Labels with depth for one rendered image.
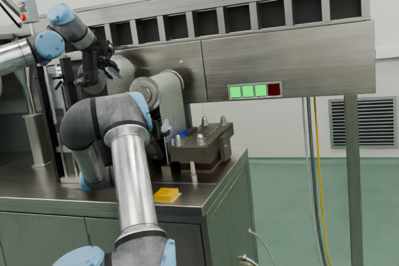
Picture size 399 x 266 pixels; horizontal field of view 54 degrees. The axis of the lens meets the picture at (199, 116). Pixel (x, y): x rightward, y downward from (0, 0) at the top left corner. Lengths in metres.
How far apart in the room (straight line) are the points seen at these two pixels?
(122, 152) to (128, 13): 1.15
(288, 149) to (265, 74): 2.60
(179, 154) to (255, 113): 2.75
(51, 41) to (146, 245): 0.60
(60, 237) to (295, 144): 3.02
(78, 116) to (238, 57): 0.96
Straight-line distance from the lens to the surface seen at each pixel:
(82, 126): 1.04
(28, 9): 1.95
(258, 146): 4.37
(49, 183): 1.89
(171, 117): 1.71
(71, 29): 1.29
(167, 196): 1.41
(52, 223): 1.78
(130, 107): 1.03
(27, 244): 1.93
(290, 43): 1.76
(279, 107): 4.22
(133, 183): 0.93
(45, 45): 1.13
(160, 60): 1.95
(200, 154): 1.56
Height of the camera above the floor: 1.46
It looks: 12 degrees down
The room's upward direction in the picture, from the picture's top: 7 degrees counter-clockwise
